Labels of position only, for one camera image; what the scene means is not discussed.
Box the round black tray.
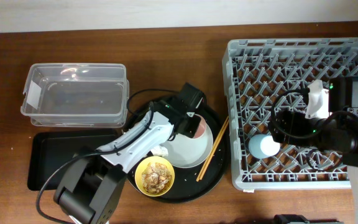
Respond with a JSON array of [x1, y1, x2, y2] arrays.
[[127, 105, 231, 203]]

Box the yellow bowl with food scraps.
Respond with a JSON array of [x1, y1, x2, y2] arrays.
[[134, 156, 175, 197]]

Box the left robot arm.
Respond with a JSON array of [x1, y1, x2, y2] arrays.
[[47, 83, 206, 223]]

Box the grey plastic dishwasher rack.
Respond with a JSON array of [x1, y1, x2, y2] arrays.
[[222, 38, 358, 192]]

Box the clear plastic storage bin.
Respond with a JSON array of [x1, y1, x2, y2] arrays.
[[21, 63, 129, 128]]

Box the crumpled white tissue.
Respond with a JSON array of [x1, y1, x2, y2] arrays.
[[150, 145, 168, 157]]

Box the white round plate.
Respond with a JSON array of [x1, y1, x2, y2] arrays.
[[161, 114, 214, 169]]

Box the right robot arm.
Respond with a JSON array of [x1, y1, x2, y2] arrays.
[[268, 77, 358, 223]]

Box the black rectangular tray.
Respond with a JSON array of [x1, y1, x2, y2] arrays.
[[27, 129, 118, 191]]

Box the white pink paper cup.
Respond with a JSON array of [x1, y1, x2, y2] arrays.
[[249, 134, 280, 159]]

